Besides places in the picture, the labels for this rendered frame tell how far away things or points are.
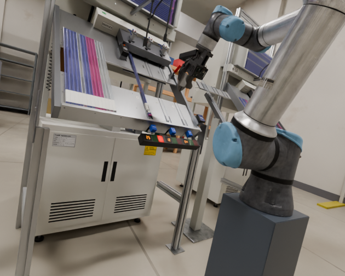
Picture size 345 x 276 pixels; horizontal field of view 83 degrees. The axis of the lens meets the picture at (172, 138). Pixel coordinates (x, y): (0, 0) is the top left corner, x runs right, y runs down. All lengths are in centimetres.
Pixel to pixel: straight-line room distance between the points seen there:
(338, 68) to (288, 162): 382
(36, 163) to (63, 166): 34
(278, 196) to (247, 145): 19
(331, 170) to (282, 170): 346
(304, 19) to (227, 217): 53
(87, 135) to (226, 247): 82
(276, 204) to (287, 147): 16
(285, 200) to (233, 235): 18
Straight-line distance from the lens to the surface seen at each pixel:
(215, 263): 75
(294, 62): 48
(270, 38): 79
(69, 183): 116
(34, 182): 82
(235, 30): 77
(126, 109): 87
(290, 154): 62
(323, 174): 411
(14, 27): 900
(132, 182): 129
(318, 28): 49
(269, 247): 61
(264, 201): 62
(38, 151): 79
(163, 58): 134
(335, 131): 410
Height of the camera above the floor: 75
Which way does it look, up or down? 5 degrees down
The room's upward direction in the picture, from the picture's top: 11 degrees clockwise
